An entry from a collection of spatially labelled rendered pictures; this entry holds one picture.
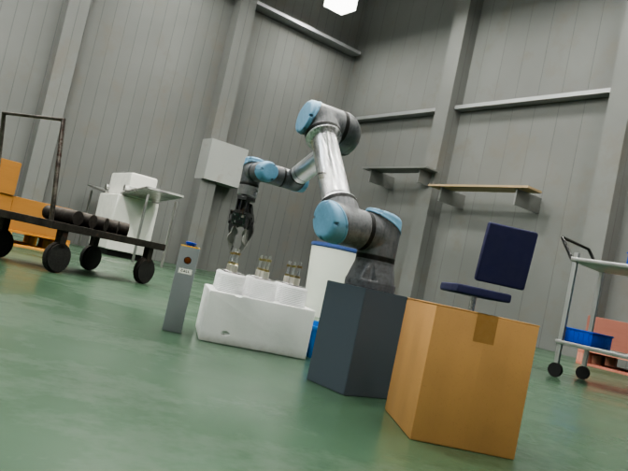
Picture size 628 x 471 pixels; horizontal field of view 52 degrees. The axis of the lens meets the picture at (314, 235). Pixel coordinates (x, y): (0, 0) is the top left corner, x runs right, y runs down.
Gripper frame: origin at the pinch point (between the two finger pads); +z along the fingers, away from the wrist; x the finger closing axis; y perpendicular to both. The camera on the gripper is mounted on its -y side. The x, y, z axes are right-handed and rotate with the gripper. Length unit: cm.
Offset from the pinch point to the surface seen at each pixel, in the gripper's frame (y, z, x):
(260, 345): 13.1, 32.3, 20.3
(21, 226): -295, 15, -294
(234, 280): 15.7, 11.8, 6.5
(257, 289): 11.6, 13.1, 14.5
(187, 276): 16.8, 13.8, -10.7
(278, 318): 11.6, 21.6, 24.2
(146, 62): -748, -289, -454
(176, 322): 16.8, 31.0, -10.9
